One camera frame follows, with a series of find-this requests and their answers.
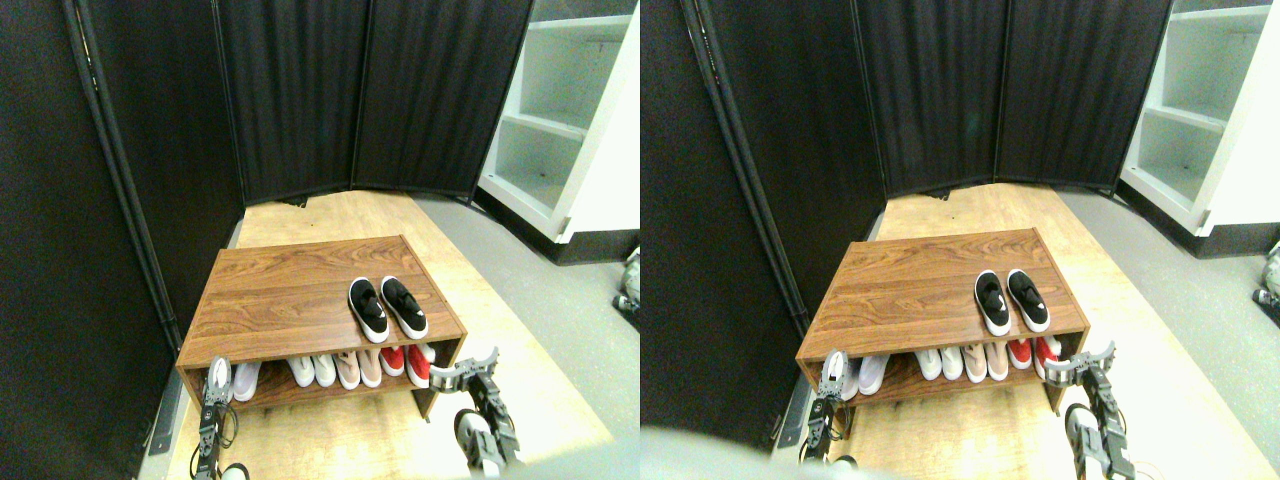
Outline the black shoe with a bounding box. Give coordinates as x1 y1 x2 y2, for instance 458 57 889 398
348 277 391 344
974 270 1013 337
1006 269 1051 333
380 276 429 339

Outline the dark curtain stand foot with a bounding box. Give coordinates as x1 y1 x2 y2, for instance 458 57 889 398
148 400 176 453
777 400 805 446

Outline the brown shoe rack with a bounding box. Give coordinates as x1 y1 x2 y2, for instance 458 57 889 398
795 227 1091 439
176 234 468 421

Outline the grey and black object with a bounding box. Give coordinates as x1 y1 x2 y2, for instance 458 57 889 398
613 247 641 326
1252 240 1280 326

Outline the white shelf unit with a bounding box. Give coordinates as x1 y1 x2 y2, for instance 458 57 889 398
1118 0 1280 237
477 0 641 244

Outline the black curtain stand pole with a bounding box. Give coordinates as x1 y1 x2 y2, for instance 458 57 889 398
60 0 183 349
678 0 809 341

